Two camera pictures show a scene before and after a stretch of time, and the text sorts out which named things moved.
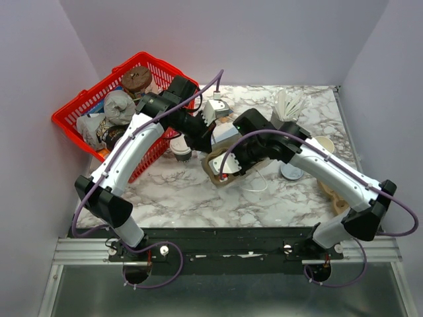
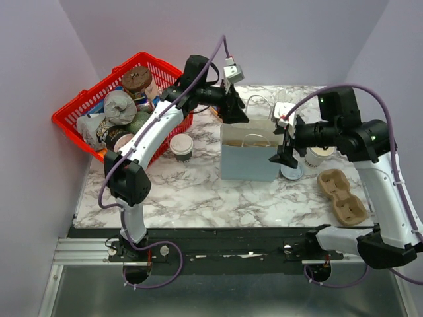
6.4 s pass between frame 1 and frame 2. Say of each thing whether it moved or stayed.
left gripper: moved
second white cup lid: stayed
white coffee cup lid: stayed
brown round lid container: stayed
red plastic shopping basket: stayed
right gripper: moved
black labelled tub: stayed
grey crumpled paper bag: stayed
